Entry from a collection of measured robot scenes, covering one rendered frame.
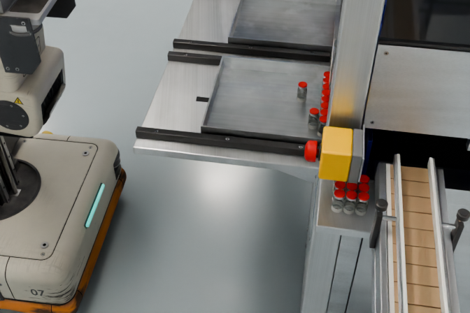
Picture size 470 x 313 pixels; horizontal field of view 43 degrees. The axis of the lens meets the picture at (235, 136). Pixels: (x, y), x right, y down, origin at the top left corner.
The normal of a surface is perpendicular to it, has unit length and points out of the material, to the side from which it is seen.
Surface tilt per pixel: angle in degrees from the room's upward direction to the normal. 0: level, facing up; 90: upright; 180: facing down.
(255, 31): 0
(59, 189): 0
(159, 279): 0
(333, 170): 90
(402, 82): 90
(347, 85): 90
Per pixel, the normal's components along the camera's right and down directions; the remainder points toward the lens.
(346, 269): -0.16, 0.68
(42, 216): 0.00, -0.73
